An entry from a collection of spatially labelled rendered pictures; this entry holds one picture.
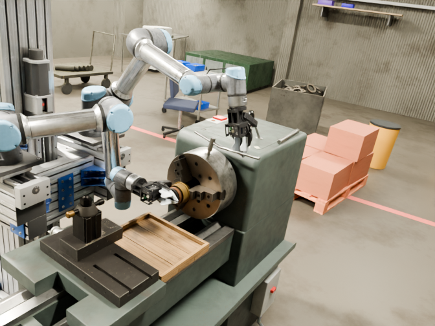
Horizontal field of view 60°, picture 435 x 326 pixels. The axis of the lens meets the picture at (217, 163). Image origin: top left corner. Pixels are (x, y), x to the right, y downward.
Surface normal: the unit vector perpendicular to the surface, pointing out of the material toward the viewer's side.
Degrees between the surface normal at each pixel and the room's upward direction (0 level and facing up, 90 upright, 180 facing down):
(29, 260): 0
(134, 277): 0
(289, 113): 90
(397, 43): 90
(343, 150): 90
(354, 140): 90
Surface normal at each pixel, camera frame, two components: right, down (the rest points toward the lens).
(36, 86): 0.28, 0.40
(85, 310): 0.13, -0.92
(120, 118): 0.62, 0.36
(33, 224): 0.87, 0.29
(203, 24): -0.47, 0.28
